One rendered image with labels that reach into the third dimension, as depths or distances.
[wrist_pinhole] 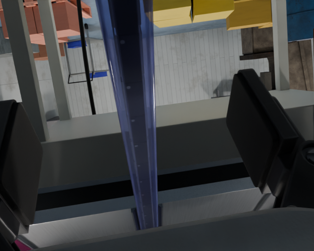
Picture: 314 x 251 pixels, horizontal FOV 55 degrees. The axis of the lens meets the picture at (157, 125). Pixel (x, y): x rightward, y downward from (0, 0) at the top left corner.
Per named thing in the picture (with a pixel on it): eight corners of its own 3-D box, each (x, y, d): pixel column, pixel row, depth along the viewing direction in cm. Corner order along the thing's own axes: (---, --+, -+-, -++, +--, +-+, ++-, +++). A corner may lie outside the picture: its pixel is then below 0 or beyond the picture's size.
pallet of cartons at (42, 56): (16, 39, 608) (20, 60, 615) (51, 34, 600) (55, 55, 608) (40, 43, 714) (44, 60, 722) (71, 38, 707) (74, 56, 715)
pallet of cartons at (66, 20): (-12, -3, 304) (-3, 38, 312) (61, -14, 297) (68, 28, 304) (39, 15, 413) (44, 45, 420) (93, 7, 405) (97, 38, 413)
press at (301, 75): (221, 17, 665) (231, 147, 721) (230, 6, 535) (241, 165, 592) (294, 7, 648) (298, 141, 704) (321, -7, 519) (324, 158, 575)
